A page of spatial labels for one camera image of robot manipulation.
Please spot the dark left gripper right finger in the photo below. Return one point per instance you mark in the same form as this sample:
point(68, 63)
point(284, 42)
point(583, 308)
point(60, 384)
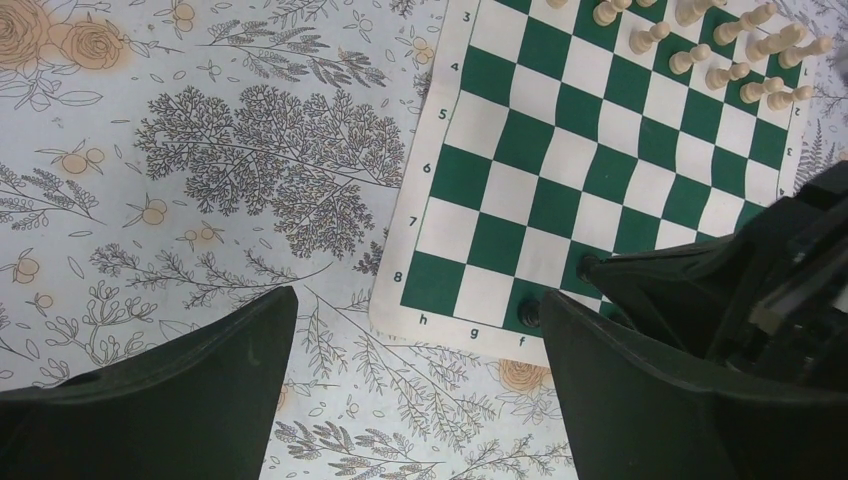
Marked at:
point(636, 408)

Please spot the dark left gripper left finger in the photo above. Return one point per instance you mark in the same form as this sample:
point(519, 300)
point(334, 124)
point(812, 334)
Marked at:
point(200, 406)

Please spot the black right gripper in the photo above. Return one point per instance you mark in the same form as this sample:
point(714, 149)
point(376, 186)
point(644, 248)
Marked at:
point(763, 302)

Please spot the black chess pawn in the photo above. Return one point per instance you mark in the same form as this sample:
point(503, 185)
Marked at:
point(585, 265)
point(529, 313)

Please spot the green white chess board mat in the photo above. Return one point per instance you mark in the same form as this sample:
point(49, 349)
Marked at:
point(558, 129)

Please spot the floral tablecloth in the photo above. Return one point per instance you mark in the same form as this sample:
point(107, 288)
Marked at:
point(165, 163)

